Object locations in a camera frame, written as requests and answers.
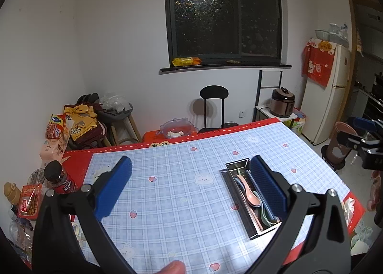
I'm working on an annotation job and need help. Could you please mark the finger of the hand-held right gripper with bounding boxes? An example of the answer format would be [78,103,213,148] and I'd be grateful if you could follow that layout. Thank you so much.
[351,117,383,136]
[336,132,372,151]

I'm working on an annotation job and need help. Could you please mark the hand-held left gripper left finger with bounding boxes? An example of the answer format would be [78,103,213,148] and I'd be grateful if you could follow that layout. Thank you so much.
[31,156,133,274]

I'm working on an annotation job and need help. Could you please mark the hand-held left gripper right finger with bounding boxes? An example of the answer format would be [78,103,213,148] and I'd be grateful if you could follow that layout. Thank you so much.
[249,156,351,274]

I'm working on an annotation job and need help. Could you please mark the pink spoon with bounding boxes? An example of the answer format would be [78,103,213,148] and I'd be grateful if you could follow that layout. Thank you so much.
[236,173,261,208]

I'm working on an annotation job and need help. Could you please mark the blue spoon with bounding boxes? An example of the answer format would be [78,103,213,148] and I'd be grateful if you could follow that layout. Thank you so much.
[233,176,249,200]

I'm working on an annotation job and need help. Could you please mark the green spoon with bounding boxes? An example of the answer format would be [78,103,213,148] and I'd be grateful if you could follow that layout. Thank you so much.
[252,191,278,227]

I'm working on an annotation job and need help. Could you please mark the perforated metal utensil tray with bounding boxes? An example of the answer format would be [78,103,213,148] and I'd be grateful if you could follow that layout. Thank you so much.
[220,157,284,240]

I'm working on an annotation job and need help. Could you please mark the person's right hand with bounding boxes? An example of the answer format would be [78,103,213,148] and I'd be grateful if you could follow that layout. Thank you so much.
[367,170,383,212]

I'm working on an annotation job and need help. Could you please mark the person's left hand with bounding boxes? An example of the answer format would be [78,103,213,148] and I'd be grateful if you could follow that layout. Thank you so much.
[157,260,186,274]

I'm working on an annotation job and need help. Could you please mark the black oven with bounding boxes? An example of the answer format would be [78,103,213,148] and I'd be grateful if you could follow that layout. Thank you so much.
[363,94,383,122]

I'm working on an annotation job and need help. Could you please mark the black folding stool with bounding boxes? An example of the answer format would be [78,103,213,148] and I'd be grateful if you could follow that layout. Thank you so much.
[321,145,348,172]

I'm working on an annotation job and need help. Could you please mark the cream refrigerator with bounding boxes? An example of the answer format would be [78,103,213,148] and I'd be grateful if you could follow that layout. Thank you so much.
[300,42,353,146]

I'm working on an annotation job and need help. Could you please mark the dark jar with black lid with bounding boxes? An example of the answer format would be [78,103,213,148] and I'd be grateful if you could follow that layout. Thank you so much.
[44,160,79,196]

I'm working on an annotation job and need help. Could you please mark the dark red bag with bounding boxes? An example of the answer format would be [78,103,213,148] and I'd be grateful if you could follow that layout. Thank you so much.
[68,124,107,149]

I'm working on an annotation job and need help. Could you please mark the green packet bag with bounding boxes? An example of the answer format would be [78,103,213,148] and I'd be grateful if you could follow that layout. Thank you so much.
[291,112,308,134]

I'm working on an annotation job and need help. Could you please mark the wooden stool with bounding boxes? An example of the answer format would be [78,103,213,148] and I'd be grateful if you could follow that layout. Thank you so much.
[97,102,143,146]

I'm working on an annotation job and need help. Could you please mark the pink packet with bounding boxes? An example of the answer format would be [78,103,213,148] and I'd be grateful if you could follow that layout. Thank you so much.
[40,139,65,163]

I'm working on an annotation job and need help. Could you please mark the white side table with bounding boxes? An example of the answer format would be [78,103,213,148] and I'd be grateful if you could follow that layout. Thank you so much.
[255,105,299,123]

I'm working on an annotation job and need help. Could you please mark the red printed cloth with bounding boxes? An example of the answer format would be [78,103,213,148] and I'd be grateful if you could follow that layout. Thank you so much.
[301,37,338,88]

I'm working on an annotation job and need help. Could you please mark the brown rice cooker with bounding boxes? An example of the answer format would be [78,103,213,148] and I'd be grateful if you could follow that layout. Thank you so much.
[270,88,297,118]

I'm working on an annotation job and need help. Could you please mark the clear plastic bag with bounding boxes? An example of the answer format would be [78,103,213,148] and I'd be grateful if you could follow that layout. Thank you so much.
[98,93,128,113]

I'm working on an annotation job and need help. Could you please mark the colourful snack bag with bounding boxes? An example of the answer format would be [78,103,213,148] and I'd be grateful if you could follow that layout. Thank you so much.
[45,113,71,140]

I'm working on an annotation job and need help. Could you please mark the clear plastic bowl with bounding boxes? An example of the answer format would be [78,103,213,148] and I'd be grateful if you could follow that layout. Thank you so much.
[159,117,200,140]

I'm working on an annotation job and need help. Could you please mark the red snack box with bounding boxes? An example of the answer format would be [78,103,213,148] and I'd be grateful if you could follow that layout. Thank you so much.
[17,184,43,221]

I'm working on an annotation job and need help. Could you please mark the dark clothes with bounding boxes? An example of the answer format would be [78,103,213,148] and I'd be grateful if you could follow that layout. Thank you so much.
[76,93,101,106]

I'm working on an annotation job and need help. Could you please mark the crumpled plastic bags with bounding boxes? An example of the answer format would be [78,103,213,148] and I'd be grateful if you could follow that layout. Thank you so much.
[329,22,350,48]

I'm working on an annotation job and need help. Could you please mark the yellow lidded cup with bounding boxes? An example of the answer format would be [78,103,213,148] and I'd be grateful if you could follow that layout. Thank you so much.
[3,182,22,205]

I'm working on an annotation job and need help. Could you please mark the black metal rack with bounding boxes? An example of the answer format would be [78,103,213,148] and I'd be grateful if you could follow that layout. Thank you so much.
[252,70,284,123]

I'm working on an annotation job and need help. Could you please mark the black round stool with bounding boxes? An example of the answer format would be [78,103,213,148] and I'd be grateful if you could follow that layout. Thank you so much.
[197,85,240,134]

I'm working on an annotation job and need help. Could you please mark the black window sill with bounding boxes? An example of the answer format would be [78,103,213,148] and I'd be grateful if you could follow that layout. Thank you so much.
[159,63,293,76]

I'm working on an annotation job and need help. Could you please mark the yellow snack packet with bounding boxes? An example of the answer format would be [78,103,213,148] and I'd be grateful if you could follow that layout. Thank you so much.
[172,57,202,67]

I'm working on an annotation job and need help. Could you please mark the dark window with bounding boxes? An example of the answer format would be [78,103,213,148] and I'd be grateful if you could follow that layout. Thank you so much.
[163,0,284,67]

